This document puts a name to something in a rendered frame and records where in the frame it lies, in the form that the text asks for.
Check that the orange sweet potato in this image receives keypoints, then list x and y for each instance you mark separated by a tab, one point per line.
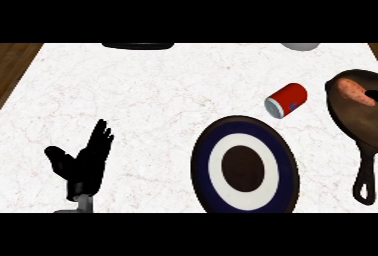
354	91

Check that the blue and white plate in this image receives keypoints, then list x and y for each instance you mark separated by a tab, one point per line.
244	166

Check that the grey round object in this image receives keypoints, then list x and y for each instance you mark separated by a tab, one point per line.
301	46

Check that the black flat object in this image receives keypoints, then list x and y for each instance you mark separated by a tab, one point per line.
137	45

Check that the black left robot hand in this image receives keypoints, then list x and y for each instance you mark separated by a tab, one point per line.
89	160

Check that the red can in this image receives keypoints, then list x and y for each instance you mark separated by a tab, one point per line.
288	99

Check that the dark cast iron pan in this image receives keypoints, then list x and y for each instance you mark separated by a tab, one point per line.
362	126

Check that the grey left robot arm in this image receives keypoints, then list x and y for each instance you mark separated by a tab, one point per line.
84	204

